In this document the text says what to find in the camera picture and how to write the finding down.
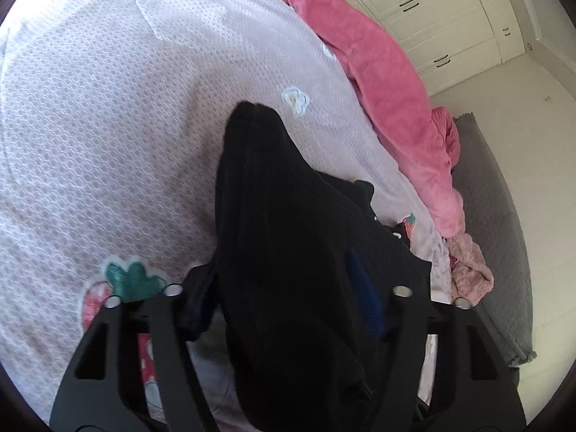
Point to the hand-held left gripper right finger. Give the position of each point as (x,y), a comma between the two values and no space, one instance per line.
(364,297)

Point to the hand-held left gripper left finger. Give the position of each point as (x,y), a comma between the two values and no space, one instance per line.
(202,299)

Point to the black and orange garment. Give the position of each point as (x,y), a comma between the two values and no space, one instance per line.
(292,256)

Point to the light pink fluffy cloth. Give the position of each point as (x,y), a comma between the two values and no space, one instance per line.
(470,270)

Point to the grey floor mat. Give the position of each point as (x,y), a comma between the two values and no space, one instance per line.
(495,234)

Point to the printed bed blanket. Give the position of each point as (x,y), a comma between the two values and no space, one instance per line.
(135,121)

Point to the pink fleece blanket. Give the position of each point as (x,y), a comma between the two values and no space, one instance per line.
(382,81)

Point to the cream wardrobe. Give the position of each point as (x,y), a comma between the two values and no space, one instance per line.
(432,13)

